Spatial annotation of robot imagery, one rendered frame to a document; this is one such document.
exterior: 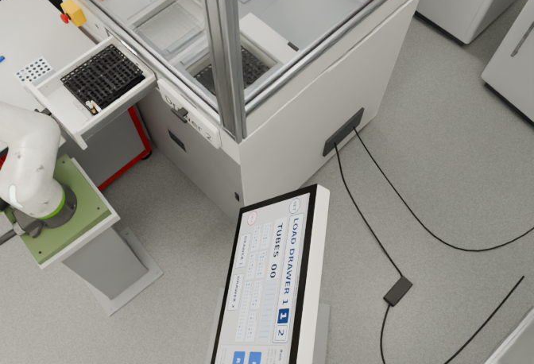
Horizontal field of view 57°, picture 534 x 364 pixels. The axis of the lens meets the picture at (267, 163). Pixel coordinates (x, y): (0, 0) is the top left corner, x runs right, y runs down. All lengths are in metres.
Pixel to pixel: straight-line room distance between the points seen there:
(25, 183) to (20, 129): 0.16
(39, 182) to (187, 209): 1.10
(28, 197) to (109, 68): 0.56
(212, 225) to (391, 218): 0.87
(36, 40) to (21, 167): 0.79
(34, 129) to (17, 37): 0.74
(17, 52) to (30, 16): 0.19
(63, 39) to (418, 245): 1.81
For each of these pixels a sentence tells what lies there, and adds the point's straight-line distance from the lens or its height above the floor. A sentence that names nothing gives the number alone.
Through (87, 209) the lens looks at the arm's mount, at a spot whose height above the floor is 0.80.
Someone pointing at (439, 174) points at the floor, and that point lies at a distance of 2.68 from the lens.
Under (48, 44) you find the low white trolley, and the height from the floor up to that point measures 0.76.
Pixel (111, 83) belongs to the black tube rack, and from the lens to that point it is 1.78.
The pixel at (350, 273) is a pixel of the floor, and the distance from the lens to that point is 2.39.
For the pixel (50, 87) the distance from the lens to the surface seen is 1.90.
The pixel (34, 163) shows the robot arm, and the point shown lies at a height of 1.04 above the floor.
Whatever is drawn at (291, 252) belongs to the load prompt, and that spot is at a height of 1.15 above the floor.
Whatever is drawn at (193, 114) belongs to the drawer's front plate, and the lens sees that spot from 1.63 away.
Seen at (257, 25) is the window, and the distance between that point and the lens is 1.23.
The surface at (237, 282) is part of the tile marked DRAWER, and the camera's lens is 1.31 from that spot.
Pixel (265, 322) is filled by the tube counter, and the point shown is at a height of 1.11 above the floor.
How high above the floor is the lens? 2.28
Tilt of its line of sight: 63 degrees down
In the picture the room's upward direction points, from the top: straight up
